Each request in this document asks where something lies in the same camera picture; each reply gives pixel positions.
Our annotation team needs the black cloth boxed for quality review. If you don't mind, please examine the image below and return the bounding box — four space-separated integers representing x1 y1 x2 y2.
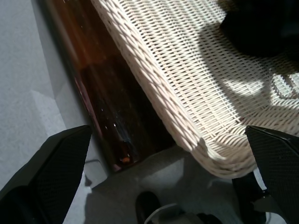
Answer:
218 0 299 58

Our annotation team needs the pale woven basket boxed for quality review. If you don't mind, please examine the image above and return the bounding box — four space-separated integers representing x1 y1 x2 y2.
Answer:
90 0 299 180

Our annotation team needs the dark brown wooden stand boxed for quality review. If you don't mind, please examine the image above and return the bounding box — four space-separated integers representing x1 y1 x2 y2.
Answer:
39 0 176 175

